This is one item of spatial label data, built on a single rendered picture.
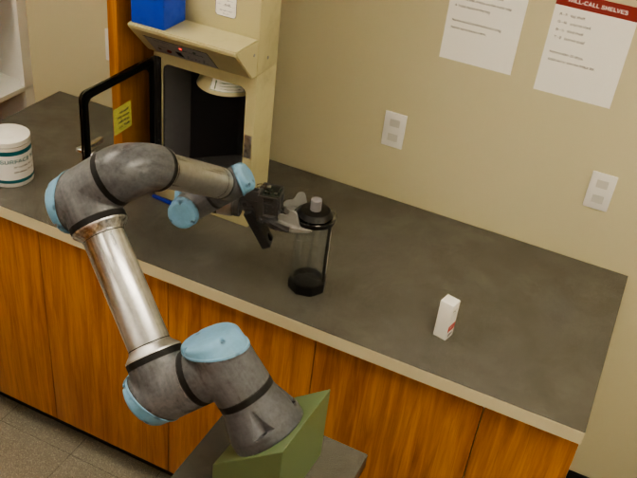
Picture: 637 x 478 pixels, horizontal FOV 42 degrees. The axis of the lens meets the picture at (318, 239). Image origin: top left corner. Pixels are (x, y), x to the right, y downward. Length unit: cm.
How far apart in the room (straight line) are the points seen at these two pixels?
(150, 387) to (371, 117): 129
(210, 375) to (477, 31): 129
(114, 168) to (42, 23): 162
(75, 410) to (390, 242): 121
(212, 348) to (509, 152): 126
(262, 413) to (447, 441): 74
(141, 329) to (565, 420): 98
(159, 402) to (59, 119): 158
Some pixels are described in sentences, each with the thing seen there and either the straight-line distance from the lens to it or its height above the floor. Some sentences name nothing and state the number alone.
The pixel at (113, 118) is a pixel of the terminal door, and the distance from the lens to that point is 225.
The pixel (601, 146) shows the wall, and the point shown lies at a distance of 243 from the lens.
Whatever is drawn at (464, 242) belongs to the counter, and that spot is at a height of 94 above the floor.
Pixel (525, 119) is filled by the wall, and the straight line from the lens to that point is 244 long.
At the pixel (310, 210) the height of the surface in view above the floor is 118.
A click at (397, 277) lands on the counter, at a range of 230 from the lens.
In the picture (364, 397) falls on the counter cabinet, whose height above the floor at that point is 75.
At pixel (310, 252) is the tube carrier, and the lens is 210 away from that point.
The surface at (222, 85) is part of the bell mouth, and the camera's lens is 230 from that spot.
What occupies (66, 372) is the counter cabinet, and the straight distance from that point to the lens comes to 284.
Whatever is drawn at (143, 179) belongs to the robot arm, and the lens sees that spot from 165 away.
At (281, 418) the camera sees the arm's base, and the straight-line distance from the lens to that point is 158.
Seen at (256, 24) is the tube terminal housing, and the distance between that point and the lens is 215.
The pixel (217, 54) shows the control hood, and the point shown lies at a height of 149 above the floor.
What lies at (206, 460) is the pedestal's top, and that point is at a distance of 177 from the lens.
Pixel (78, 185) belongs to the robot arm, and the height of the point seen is 142.
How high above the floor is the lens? 228
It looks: 34 degrees down
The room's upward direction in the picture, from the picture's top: 7 degrees clockwise
